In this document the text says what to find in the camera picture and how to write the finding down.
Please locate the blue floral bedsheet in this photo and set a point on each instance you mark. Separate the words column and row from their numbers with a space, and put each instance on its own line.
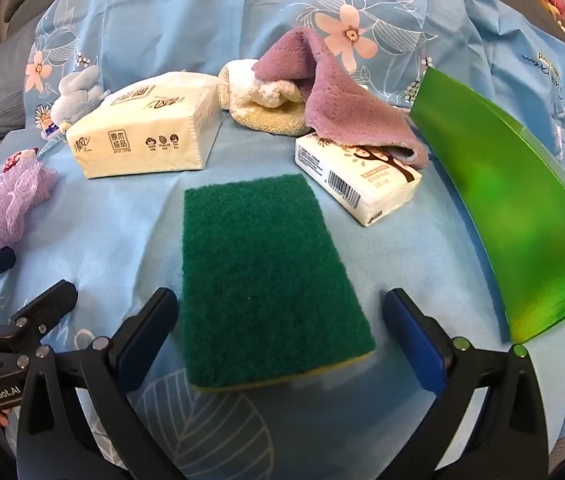
column 112, row 240

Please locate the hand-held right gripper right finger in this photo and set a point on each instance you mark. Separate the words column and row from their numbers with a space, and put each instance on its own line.
column 412, row 345

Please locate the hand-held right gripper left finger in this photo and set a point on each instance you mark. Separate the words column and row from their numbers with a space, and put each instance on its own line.
column 140, row 342

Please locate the purple mesh bath pouf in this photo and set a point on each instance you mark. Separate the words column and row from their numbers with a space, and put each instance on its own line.
column 12, row 195

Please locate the green scouring sponge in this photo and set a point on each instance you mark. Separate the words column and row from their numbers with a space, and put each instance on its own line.
column 262, row 280

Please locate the purple microfibre cloth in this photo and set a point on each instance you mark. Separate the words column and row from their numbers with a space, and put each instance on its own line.
column 332, row 100

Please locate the light blue plush rabbit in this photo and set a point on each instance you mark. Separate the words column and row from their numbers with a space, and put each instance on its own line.
column 80, row 90

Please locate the white and yellow carton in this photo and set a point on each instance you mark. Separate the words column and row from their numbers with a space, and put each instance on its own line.
column 362, row 185

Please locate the cream fluffy towel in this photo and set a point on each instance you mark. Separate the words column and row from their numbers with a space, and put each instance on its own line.
column 267, row 115

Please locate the green plastic container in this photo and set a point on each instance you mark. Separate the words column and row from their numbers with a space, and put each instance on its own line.
column 512, row 210

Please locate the large cream tissue pack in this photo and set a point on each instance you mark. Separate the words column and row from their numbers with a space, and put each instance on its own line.
column 137, row 135

